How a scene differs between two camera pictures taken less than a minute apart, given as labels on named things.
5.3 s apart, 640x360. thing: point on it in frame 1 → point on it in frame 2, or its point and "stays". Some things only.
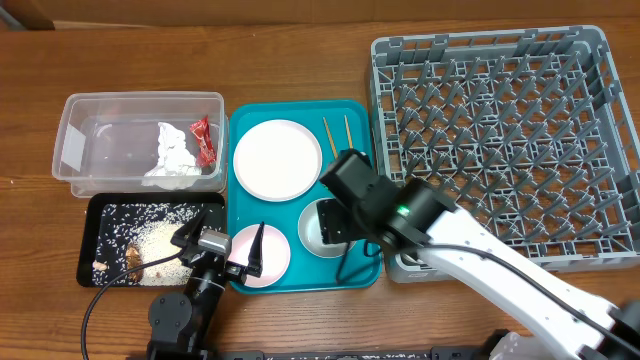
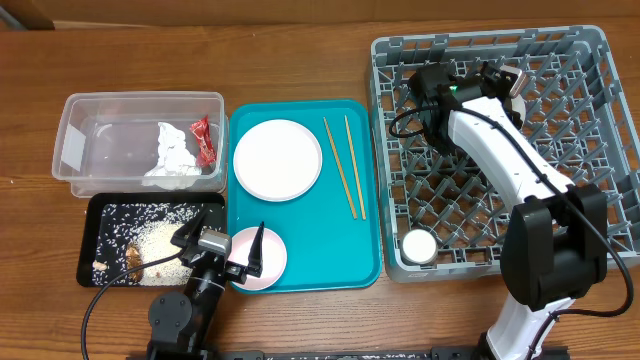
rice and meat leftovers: [127, 233] stays
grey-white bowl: [310, 235] → [518, 105]
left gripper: [238, 272] stays
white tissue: [176, 167] stays
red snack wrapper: [206, 154] stays
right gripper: [336, 220] → [513, 115]
